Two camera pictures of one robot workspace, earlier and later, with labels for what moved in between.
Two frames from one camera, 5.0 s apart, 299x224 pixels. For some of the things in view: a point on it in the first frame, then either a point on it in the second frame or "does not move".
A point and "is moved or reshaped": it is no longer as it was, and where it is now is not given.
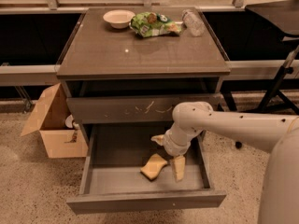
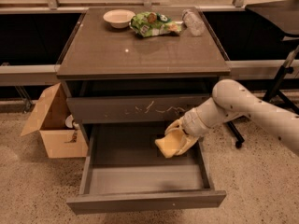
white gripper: (171, 145) → (193, 123)
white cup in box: (69, 121) does not move
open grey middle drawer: (112, 181) does not move
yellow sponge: (153, 167) is moved or reshaped
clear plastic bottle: (193, 22) does not move
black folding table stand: (283, 17) does not move
